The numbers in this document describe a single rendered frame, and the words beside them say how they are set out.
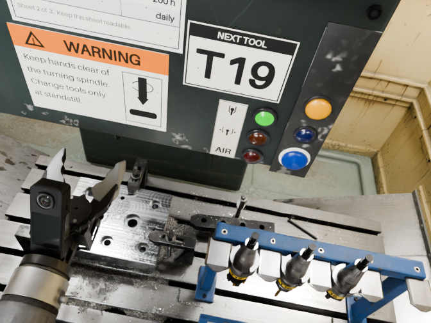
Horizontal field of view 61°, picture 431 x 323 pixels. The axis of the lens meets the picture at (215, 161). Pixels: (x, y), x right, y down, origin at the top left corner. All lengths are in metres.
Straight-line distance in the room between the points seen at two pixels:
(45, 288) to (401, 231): 1.26
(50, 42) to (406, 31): 1.36
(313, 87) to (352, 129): 1.51
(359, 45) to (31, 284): 0.47
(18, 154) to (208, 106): 1.40
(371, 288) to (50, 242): 0.64
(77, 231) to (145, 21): 0.34
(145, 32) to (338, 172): 1.64
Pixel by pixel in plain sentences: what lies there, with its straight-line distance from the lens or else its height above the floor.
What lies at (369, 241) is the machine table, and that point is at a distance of 1.35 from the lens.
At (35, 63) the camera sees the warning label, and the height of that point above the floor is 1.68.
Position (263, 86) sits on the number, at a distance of 0.36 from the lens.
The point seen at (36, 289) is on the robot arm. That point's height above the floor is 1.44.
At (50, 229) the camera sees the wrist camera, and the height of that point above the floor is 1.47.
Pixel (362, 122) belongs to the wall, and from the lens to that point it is 1.85.
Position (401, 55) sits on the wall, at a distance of 1.64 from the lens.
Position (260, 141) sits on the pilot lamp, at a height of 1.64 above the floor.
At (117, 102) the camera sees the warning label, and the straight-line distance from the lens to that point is 0.42.
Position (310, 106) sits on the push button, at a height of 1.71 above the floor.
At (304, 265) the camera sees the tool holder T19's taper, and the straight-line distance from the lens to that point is 0.77.
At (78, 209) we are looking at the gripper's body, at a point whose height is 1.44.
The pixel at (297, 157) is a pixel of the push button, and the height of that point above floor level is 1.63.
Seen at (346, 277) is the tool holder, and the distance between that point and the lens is 0.82.
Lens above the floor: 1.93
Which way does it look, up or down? 50 degrees down
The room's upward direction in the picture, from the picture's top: 12 degrees clockwise
